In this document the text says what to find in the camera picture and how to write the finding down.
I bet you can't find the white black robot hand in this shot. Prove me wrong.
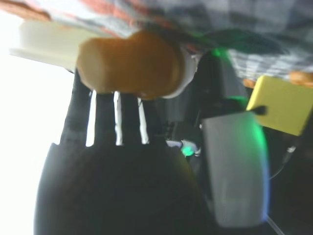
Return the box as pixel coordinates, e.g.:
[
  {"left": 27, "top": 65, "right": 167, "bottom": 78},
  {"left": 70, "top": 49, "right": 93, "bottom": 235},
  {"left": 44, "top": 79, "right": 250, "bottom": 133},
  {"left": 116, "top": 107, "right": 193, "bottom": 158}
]
[{"left": 33, "top": 48, "right": 271, "bottom": 235}]

